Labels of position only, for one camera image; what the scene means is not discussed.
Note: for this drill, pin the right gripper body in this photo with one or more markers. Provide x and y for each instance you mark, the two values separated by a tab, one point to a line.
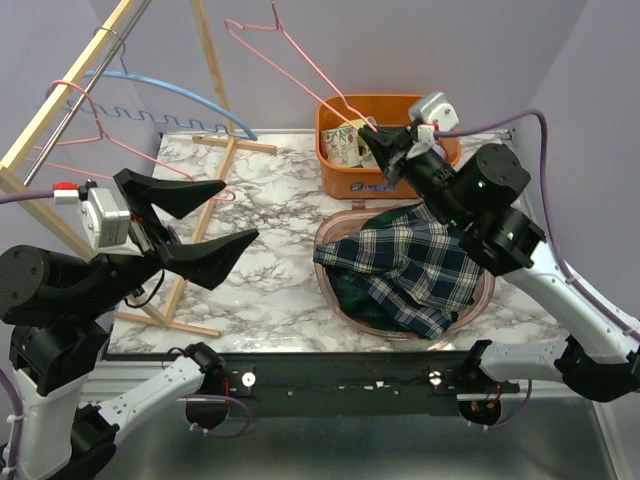
427	172

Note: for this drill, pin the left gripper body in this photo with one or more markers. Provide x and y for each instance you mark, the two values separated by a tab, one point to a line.
134	270

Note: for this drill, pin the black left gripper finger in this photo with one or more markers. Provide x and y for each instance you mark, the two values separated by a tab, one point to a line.
206	264
176	197

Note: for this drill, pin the light blue plastic hanger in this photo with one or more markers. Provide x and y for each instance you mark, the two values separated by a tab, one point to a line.
173	108

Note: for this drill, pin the navy white plaid skirt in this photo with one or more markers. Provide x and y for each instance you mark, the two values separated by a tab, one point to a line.
437	276

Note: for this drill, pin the dark green plaid skirt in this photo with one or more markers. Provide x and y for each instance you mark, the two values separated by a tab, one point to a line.
358	252

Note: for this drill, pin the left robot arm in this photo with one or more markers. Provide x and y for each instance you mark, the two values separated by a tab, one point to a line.
53	301

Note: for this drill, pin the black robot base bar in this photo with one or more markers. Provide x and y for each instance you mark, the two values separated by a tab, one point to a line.
347	384

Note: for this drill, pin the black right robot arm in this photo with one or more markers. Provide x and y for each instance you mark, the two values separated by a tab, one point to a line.
599	360

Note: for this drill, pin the lavender plastic cup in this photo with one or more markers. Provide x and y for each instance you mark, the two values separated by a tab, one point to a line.
440	151

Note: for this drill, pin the cat pattern ceramic mug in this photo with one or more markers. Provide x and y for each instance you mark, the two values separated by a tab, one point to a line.
340	146

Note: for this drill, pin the orange plastic tub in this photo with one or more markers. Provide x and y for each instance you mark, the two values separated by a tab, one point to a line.
389	110

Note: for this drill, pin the transparent pink plastic tray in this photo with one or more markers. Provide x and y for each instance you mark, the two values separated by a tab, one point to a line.
480	295

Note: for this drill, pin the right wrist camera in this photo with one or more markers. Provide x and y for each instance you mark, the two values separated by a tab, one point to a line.
430	115

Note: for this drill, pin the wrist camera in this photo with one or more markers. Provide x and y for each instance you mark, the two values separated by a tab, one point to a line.
104	214
430	115

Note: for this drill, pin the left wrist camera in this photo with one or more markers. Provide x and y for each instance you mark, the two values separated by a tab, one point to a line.
104	214

